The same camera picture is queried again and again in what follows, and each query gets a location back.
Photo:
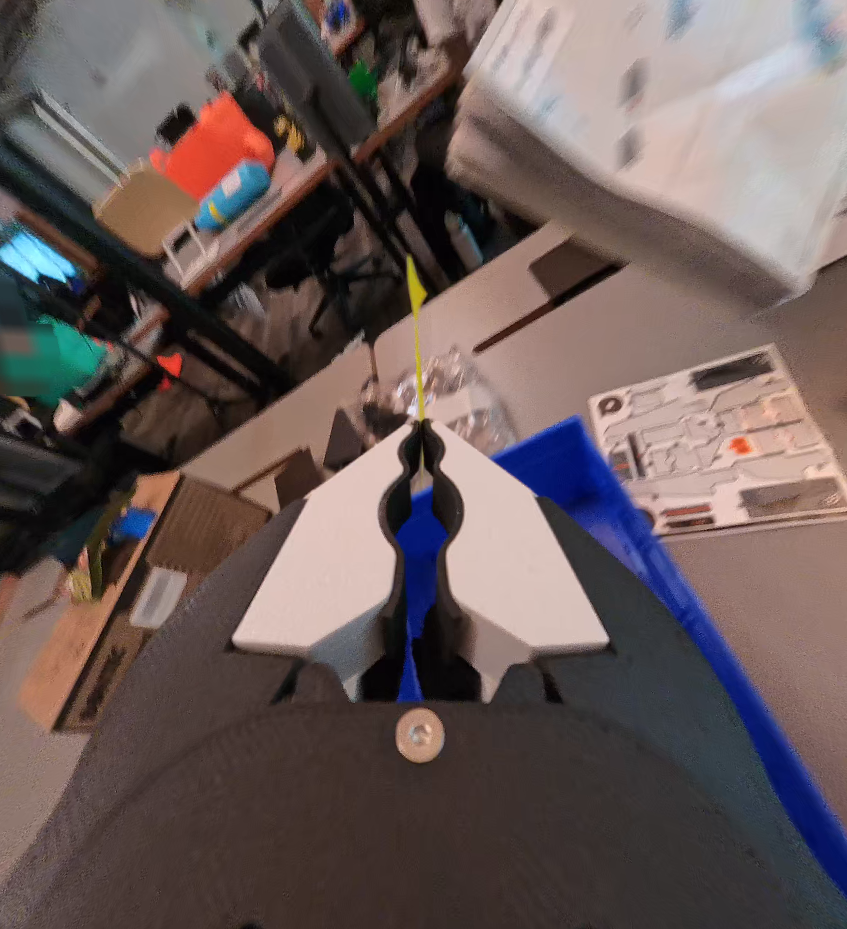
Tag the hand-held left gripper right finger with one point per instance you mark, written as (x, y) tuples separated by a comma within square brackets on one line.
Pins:
[(525, 580)]

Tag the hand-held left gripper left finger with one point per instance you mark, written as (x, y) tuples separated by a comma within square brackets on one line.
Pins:
[(322, 580)]

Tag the blue plastic bin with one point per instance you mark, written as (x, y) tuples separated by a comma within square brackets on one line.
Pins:
[(583, 472)]

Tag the yellow lego antenna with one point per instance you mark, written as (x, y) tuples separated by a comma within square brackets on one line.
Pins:
[(414, 287)]

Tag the lego sticker sheet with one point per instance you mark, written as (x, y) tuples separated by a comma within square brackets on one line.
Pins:
[(721, 450)]

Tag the lego instruction booklet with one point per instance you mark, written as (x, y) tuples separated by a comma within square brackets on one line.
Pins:
[(648, 145)]

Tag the clear plastic parts bag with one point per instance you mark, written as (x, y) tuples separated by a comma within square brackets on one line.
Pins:
[(467, 406)]

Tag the open cardboard box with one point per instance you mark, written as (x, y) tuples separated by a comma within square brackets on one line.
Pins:
[(89, 639)]

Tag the water bottle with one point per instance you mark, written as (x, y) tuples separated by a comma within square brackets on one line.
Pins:
[(463, 243)]

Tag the black metal rack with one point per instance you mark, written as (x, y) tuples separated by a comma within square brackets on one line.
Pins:
[(140, 276)]

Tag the blue cylinder bag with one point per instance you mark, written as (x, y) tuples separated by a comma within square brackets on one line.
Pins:
[(235, 192)]

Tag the wooden-top desk black legs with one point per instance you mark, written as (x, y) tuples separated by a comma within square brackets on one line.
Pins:
[(300, 174)]

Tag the tan cardboard box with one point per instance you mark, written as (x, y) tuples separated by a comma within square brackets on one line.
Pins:
[(144, 210)]

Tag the orange bag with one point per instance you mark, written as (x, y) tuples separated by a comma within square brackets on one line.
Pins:
[(213, 145)]

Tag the black monitor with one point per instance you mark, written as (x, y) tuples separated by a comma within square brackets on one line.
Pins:
[(307, 72)]

